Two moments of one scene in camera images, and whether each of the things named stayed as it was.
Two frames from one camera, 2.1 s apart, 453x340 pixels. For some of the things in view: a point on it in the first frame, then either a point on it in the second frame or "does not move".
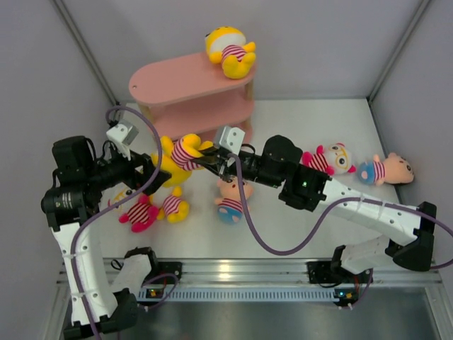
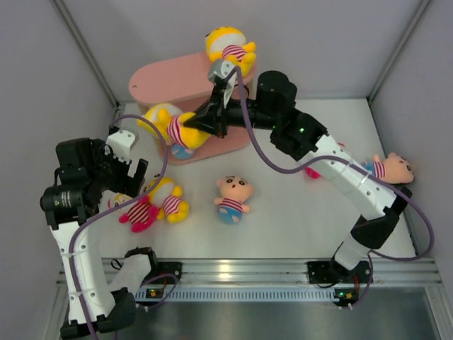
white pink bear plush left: (142, 215) does not move
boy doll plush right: (395, 170) does not move
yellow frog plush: (177, 156) -> (170, 121)
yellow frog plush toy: (227, 45) does not move
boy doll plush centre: (230, 203) does not move
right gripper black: (214, 162) -> (211, 117)
